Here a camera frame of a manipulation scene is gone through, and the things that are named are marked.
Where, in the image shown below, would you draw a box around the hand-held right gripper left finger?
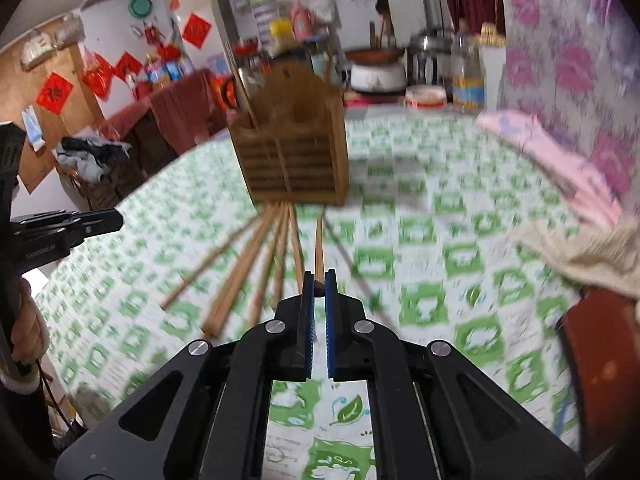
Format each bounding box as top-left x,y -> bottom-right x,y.
54,271 -> 315,480

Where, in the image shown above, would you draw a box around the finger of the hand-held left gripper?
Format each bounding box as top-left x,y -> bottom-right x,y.
64,208 -> 124,249

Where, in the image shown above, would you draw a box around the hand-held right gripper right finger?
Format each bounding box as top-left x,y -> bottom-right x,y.
325,270 -> 587,480

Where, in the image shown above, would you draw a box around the wooden chopstick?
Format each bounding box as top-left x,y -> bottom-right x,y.
314,214 -> 326,286
289,205 -> 306,281
201,207 -> 282,338
160,212 -> 268,311
248,205 -> 290,326

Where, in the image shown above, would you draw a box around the wooden chopstick holder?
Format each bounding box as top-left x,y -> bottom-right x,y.
227,62 -> 349,207

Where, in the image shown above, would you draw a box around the person's left forearm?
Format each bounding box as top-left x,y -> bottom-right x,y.
0,360 -> 57,463

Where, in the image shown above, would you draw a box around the person's left hand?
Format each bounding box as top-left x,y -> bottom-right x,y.
10,279 -> 51,365

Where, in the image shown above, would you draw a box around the thin dark chopstick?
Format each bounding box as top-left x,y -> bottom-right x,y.
321,212 -> 398,333

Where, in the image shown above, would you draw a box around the grey clothing pile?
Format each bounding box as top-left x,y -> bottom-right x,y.
54,135 -> 132,184

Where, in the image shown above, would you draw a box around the brown wooden door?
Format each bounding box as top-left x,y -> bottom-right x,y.
0,35 -> 103,196

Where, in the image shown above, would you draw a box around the green patterned tablecloth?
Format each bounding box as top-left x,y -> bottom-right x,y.
35,105 -> 583,480

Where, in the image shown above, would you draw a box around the red paper decoration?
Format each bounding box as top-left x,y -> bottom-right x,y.
37,72 -> 75,114
81,52 -> 116,101
115,51 -> 144,79
181,14 -> 210,50

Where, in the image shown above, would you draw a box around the red cloth covered table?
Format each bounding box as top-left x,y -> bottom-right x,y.
97,67 -> 228,161

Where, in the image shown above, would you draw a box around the blue snack packets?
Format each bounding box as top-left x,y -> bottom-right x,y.
145,55 -> 196,84

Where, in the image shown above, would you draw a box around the white refrigerator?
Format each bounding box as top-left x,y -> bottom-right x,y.
172,0 -> 233,77

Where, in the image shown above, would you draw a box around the white red round tub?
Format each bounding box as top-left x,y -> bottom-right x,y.
404,85 -> 446,110

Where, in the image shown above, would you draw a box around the white rice cooker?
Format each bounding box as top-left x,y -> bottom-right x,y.
350,60 -> 407,94

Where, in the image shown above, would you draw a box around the yellow lidded jar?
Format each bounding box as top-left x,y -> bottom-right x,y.
270,19 -> 296,54

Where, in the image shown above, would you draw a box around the striped white bag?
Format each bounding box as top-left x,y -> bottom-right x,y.
247,0 -> 279,41

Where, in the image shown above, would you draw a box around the cream knitted cloth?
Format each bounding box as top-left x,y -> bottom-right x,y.
515,215 -> 640,302

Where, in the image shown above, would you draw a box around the brown wok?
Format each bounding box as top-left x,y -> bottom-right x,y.
345,46 -> 406,66

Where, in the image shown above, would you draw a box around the pink cloth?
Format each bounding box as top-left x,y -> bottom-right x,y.
475,110 -> 623,231

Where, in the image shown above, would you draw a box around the reddish brown chair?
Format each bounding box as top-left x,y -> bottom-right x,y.
554,287 -> 640,463

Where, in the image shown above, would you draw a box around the steel pot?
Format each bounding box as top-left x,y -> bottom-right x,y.
407,29 -> 454,87

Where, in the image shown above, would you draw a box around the clear plastic bottle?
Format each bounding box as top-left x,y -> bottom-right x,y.
450,24 -> 487,114

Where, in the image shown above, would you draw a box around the pink bottle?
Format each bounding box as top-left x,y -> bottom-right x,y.
290,2 -> 314,44

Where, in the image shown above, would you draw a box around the white box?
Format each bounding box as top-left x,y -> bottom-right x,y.
479,22 -> 506,111

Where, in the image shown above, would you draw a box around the pink floral curtain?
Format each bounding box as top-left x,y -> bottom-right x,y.
500,0 -> 640,211

